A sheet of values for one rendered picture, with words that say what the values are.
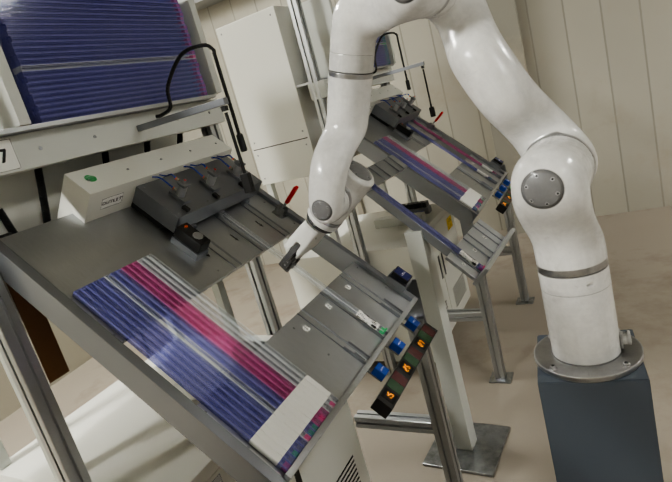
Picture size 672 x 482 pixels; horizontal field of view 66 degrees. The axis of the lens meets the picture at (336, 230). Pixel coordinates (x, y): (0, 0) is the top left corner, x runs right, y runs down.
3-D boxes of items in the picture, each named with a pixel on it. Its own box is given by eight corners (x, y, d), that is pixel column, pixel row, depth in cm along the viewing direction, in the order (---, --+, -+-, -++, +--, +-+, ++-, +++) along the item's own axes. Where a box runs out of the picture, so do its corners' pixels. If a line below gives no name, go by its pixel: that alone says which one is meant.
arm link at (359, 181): (333, 231, 115) (349, 217, 123) (367, 190, 108) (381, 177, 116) (305, 206, 115) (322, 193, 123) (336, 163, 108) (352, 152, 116)
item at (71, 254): (296, 238, 150) (302, 225, 147) (113, 361, 95) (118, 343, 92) (210, 177, 157) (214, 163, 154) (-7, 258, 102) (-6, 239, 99)
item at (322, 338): (406, 308, 141) (411, 300, 139) (275, 488, 86) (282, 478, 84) (349, 268, 145) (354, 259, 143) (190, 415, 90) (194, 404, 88)
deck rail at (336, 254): (408, 314, 144) (418, 298, 141) (405, 317, 142) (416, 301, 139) (214, 176, 159) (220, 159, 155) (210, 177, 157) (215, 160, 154)
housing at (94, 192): (219, 187, 157) (233, 148, 149) (80, 244, 116) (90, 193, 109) (199, 173, 158) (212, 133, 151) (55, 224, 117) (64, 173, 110)
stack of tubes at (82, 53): (209, 94, 145) (177, -6, 139) (40, 122, 102) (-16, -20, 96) (177, 105, 152) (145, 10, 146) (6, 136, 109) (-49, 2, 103)
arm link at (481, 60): (539, 224, 91) (556, 197, 103) (605, 190, 83) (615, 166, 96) (378, -12, 91) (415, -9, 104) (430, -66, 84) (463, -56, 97)
